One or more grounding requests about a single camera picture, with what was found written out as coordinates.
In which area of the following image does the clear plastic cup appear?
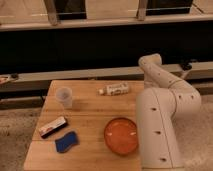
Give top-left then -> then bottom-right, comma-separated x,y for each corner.
55,87 -> 73,109

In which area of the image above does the small object on left ledge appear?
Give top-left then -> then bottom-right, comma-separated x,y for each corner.
0,74 -> 19,84

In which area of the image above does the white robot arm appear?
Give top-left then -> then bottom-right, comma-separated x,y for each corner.
136,54 -> 201,171

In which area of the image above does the black white rectangular box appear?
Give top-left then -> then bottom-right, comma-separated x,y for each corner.
38,116 -> 67,138

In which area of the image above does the white pepper shaker bottle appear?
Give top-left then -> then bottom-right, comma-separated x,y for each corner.
98,82 -> 130,96

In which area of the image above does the black clamp on rail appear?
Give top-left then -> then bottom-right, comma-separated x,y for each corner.
180,61 -> 192,71

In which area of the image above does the blue sponge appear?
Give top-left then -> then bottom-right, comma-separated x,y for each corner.
55,131 -> 79,153

